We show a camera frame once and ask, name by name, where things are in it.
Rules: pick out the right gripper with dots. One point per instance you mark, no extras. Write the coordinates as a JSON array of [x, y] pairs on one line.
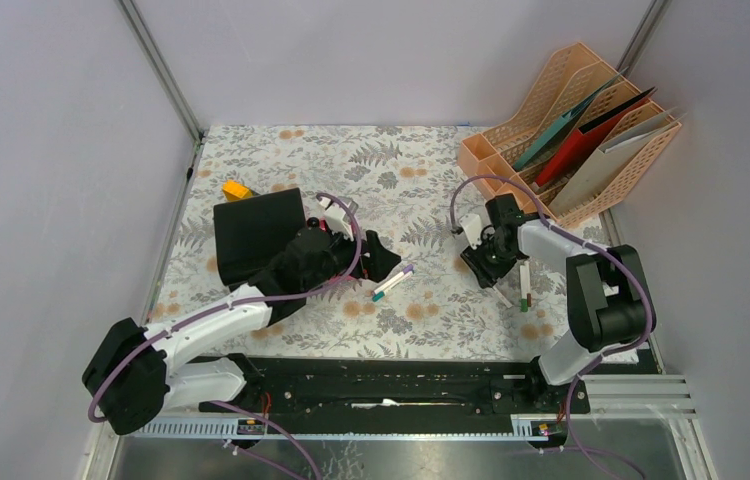
[[485, 274]]

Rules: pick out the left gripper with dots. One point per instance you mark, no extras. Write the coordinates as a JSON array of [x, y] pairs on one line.
[[380, 261]]

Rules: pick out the teal tip white pen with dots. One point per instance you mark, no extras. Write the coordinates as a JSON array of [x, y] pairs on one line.
[[378, 295]]

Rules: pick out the teal folder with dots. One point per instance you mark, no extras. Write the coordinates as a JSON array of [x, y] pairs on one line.
[[587, 83]]

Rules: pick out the black pen holder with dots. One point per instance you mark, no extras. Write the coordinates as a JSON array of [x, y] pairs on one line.
[[250, 232]]

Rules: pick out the peach file organizer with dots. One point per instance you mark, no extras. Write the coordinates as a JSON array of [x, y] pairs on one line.
[[488, 156]]

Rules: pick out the red notebook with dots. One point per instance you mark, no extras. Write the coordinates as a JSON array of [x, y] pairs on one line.
[[583, 140]]

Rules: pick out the purple tip white pen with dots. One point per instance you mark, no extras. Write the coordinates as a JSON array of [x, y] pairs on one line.
[[501, 298]]

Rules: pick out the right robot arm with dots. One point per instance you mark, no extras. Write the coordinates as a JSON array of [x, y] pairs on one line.
[[609, 309]]

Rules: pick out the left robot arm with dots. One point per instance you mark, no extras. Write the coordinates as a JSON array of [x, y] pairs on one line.
[[139, 371]]

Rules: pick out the green tip pen right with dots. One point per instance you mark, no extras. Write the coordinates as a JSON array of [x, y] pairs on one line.
[[524, 281]]

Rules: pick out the floral table mat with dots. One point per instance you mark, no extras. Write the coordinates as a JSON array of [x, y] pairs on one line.
[[404, 180]]

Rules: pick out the yellow block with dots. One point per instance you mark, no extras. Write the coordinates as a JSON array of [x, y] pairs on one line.
[[234, 191]]

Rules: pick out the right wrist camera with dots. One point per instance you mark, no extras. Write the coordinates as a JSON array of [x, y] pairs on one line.
[[471, 227]]

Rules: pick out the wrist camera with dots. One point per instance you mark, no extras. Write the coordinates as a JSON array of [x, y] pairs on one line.
[[337, 215], [471, 227]]

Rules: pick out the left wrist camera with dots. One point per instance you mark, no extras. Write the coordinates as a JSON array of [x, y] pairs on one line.
[[337, 215]]

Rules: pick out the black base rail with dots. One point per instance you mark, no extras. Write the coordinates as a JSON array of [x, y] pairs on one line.
[[376, 396]]

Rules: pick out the right aluminium frame post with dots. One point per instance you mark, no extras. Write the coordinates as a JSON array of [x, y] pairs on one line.
[[642, 35]]

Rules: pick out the aluminium frame post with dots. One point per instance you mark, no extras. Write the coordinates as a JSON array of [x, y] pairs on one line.
[[642, 35], [159, 66]]

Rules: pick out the left aluminium frame post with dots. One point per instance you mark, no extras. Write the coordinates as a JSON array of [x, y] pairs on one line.
[[159, 66]]

